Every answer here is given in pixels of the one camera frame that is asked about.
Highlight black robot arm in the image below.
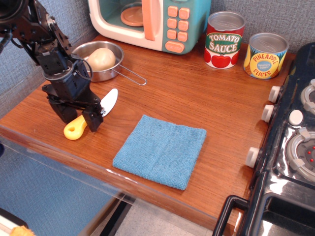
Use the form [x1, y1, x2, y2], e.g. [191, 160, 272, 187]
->
[0, 0, 104, 132]

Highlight teal toy microwave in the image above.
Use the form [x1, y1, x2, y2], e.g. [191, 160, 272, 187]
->
[88, 0, 211, 55]

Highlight yellow handled toy knife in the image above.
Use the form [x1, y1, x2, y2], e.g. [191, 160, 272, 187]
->
[63, 88, 118, 140]

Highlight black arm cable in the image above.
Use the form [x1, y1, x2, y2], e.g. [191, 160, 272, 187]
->
[70, 54, 94, 82]

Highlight small steel pan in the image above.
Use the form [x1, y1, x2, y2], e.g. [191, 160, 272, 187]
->
[73, 41, 147, 86]

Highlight pineapple slices can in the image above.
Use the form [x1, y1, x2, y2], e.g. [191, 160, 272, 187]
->
[243, 32, 289, 80]

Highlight blue folded cloth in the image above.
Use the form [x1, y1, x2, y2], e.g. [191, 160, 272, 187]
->
[113, 115, 207, 190]

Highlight beige toy potato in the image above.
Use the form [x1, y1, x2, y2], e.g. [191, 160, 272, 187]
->
[87, 48, 116, 71]

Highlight orange microwave turntable plate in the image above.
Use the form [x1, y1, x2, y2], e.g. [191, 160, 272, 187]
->
[121, 6, 143, 27]

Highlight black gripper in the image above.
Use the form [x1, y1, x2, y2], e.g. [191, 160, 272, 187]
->
[42, 59, 103, 132]

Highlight black toy stove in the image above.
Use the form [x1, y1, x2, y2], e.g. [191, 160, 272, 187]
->
[213, 43, 315, 236]

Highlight tomato sauce can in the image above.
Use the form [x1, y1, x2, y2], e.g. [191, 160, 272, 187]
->
[204, 11, 245, 69]

